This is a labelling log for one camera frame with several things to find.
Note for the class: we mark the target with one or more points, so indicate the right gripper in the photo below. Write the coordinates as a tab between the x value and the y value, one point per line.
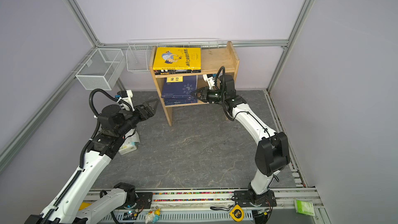
205	95

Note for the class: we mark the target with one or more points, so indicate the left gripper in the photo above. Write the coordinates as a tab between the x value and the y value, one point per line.
150	113

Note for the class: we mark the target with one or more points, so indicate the navy book yellow label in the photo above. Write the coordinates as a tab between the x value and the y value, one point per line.
180	99

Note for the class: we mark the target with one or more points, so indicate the navy notebook white lines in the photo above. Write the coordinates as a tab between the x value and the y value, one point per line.
179	86

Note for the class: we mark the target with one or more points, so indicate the black wolf cover book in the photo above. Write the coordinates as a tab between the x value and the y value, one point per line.
175	71

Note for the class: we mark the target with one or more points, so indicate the yellow folder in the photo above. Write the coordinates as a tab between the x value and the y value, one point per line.
168	58

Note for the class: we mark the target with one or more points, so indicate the blue book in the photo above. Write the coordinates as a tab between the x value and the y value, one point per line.
172	104

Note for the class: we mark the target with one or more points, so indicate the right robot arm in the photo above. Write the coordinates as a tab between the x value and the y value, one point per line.
272	153

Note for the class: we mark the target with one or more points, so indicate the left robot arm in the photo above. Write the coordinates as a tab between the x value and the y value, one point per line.
115	119

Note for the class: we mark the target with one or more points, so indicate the white mesh box basket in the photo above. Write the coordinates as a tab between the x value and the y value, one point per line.
102	69

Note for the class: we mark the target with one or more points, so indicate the small white toy figure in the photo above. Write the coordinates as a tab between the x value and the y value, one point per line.
152	216

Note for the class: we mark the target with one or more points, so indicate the yellow banana toy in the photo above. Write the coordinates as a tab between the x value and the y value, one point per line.
84	205

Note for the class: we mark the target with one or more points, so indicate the yellow tape measure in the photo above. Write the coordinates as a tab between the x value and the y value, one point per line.
237	213

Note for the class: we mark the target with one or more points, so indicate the green white packet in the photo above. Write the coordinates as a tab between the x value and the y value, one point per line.
304	207

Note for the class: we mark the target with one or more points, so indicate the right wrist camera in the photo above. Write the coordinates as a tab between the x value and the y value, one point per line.
210	79

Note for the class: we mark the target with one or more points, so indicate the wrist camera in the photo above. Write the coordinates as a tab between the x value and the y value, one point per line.
124	99
210	79

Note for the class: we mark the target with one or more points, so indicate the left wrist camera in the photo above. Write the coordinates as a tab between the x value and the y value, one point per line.
124	99

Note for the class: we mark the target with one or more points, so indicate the white wire rack basket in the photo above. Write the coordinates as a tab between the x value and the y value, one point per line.
139	51

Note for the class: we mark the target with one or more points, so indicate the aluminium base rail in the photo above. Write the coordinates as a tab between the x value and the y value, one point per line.
192	196

